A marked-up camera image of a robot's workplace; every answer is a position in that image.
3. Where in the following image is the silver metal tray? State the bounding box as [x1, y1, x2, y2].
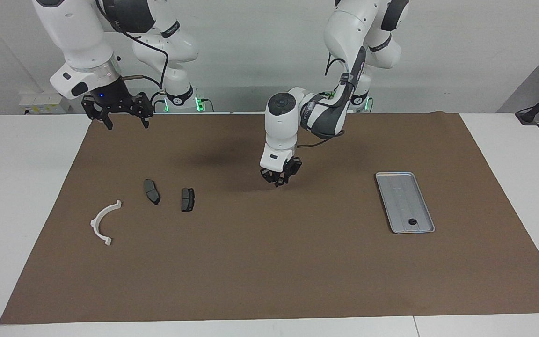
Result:
[375, 172, 436, 234]

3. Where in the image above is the brown table mat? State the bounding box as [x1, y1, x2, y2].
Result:
[0, 112, 539, 325]

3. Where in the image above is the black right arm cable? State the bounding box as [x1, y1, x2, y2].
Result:
[94, 0, 171, 89]

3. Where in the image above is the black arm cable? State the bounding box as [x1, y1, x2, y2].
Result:
[295, 47, 369, 150]
[94, 0, 171, 89]

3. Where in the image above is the white wall socket box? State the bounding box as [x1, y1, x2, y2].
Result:
[19, 91, 71, 114]

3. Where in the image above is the white curved plastic bracket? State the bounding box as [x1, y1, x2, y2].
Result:
[90, 200, 123, 246]

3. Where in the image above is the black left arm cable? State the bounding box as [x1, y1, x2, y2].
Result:
[295, 47, 369, 150]

